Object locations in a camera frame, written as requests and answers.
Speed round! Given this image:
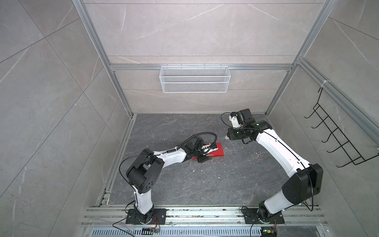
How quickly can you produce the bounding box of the red envelope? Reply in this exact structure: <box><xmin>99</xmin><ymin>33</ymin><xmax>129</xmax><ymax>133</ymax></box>
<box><xmin>205</xmin><ymin>142</ymin><xmax>224</xmax><ymax>158</ymax></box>

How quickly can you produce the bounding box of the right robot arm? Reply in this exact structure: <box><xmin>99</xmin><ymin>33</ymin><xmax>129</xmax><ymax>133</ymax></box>
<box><xmin>227</xmin><ymin>120</ymin><xmax>323</xmax><ymax>223</ymax></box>

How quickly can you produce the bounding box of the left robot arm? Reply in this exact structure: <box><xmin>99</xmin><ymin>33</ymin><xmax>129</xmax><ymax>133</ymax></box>
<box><xmin>125</xmin><ymin>132</ymin><xmax>224</xmax><ymax>225</ymax></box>

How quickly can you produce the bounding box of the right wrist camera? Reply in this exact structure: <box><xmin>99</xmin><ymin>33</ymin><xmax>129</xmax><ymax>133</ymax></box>
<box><xmin>229</xmin><ymin>109</ymin><xmax>256</xmax><ymax>128</ymax></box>

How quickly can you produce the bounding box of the white wire mesh basket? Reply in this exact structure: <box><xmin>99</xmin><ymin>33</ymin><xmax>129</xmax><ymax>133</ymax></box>
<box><xmin>159</xmin><ymin>66</ymin><xmax>231</xmax><ymax>93</ymax></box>

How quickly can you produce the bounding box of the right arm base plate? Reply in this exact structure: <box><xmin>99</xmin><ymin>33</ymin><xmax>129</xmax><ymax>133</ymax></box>
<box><xmin>241</xmin><ymin>207</ymin><xmax>285</xmax><ymax>224</ymax></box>

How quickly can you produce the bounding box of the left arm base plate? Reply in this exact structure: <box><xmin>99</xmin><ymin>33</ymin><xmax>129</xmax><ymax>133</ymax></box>
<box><xmin>125</xmin><ymin>208</ymin><xmax>167</xmax><ymax>225</ymax></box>

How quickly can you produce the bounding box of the black wire hook rack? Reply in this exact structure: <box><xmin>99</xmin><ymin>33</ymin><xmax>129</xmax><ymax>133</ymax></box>
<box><xmin>304</xmin><ymin>88</ymin><xmax>379</xmax><ymax>168</ymax></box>

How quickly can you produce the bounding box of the grey slotted cable duct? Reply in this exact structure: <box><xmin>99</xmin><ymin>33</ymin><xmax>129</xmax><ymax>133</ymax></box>
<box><xmin>90</xmin><ymin>226</ymin><xmax>263</xmax><ymax>237</ymax></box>

